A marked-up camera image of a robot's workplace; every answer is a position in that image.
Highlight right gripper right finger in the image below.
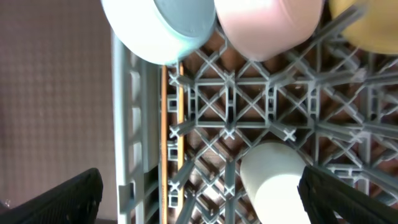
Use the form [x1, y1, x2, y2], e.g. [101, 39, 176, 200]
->
[298, 166, 397, 224]

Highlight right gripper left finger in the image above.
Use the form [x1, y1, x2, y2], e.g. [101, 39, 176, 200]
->
[1, 168, 103, 224]

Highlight pale green cup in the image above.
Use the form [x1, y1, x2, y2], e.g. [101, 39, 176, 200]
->
[240, 141, 310, 224]

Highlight yellow plate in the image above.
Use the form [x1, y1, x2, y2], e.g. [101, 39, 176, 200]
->
[341, 0, 397, 55]

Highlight white bowl with rice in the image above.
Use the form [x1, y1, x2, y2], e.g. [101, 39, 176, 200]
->
[214, 0, 324, 62]

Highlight light blue bowl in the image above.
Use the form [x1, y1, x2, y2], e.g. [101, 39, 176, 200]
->
[101, 0, 216, 65]

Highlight grey dishwasher rack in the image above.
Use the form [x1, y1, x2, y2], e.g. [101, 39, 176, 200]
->
[113, 7, 397, 223]

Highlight dark brown serving tray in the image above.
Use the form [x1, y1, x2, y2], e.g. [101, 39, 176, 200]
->
[1, 0, 117, 220]

